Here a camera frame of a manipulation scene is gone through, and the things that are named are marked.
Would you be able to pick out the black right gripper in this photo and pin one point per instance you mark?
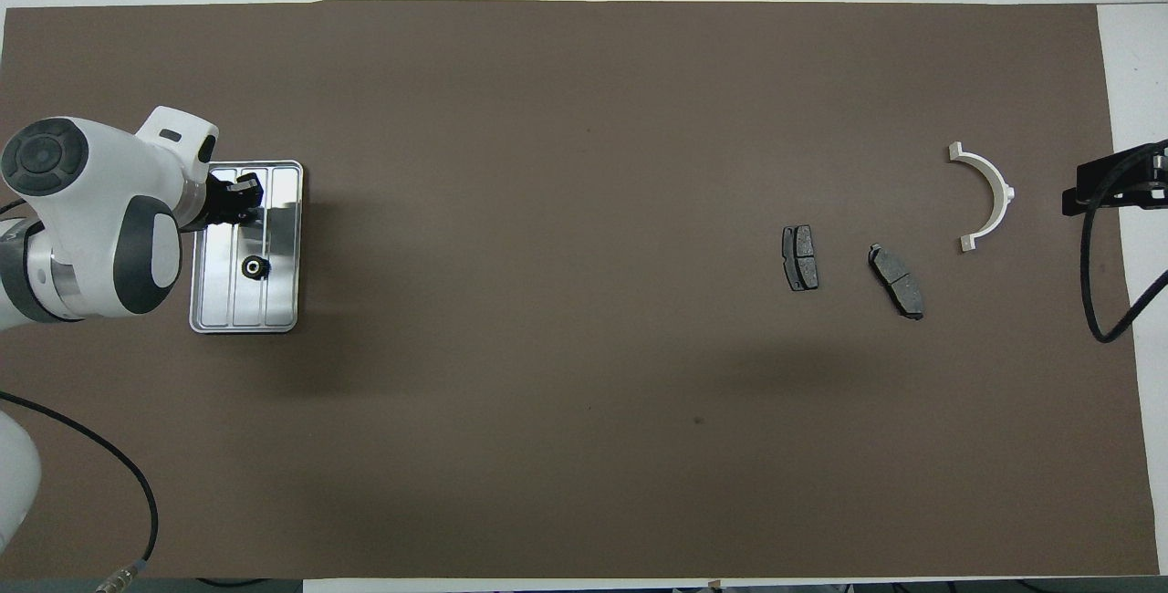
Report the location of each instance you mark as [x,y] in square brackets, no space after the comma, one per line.
[1161,196]

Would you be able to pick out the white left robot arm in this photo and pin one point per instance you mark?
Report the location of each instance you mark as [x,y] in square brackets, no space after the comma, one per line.
[91,210]

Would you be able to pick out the silver metal tray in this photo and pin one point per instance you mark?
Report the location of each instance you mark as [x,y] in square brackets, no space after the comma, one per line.
[278,301]

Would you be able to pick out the long grey brake pad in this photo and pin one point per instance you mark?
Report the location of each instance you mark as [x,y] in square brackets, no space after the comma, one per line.
[896,281]

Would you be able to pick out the white curved plastic bracket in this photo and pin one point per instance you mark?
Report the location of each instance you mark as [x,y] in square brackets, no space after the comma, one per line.
[995,182]

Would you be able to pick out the brown table mat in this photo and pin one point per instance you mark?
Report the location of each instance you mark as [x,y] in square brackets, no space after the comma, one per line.
[639,392]

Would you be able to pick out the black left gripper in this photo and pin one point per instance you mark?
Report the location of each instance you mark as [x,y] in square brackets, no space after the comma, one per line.
[214,201]

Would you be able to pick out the large black bearing gear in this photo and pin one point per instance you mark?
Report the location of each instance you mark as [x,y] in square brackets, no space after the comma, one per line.
[248,274]

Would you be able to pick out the short grey brake pad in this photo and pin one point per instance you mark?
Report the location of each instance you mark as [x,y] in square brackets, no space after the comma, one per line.
[800,257]

